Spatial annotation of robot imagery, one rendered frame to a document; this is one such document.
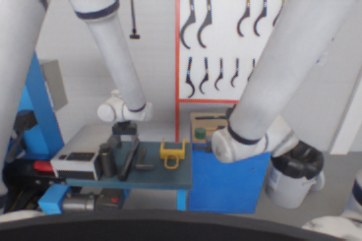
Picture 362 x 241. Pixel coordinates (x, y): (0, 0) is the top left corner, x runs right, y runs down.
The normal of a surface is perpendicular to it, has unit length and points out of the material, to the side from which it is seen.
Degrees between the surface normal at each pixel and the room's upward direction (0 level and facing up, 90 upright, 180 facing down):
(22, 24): 80
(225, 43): 90
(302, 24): 100
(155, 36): 90
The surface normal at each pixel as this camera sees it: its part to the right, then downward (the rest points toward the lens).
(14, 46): 0.93, 0.00
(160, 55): -0.02, 0.45
